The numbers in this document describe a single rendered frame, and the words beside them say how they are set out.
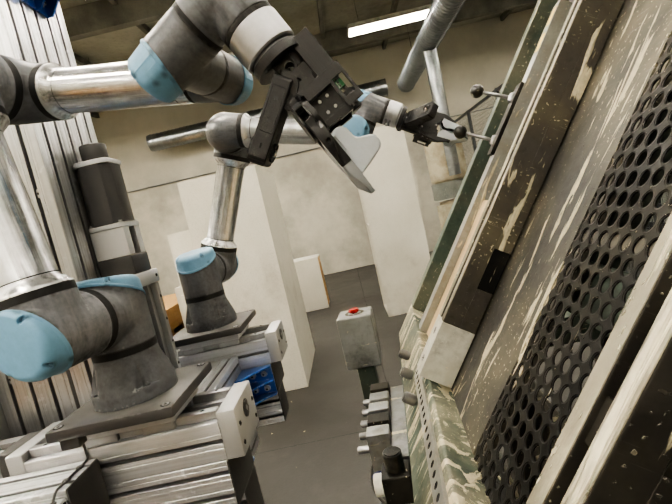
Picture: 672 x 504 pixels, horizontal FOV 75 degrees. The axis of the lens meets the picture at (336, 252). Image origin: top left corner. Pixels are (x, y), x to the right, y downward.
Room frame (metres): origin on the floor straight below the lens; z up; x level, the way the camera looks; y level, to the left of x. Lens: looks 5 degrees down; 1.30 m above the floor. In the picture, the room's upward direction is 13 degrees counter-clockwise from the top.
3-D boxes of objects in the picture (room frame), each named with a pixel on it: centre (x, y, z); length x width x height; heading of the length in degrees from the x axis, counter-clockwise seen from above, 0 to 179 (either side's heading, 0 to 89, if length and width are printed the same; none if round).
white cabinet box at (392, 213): (5.09, -0.71, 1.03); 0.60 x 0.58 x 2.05; 178
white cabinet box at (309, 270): (6.23, 0.55, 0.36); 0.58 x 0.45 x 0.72; 88
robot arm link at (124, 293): (0.82, 0.43, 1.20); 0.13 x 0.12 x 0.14; 165
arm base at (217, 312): (1.32, 0.42, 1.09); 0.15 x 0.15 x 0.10
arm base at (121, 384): (0.82, 0.43, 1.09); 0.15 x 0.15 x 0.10
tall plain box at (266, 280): (3.78, 0.73, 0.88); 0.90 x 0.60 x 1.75; 178
